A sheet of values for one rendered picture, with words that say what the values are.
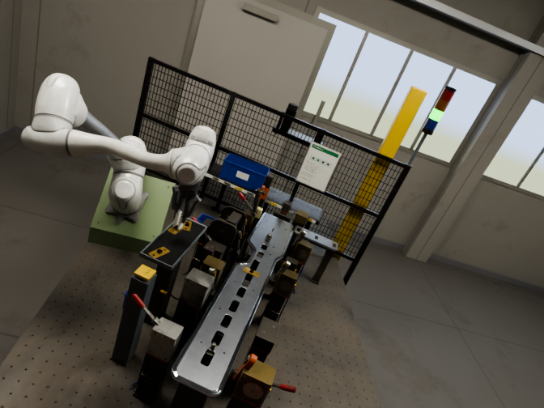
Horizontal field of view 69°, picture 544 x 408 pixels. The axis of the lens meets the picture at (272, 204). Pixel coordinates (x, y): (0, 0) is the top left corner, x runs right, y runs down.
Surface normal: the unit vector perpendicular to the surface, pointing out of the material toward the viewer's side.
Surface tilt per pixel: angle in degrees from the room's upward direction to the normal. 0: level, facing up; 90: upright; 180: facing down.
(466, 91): 90
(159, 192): 47
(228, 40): 90
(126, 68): 90
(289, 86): 90
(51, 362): 0
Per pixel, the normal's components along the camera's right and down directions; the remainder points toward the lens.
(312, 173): -0.22, 0.37
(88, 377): 0.34, -0.84
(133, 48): 0.03, 0.46
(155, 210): 0.28, -0.23
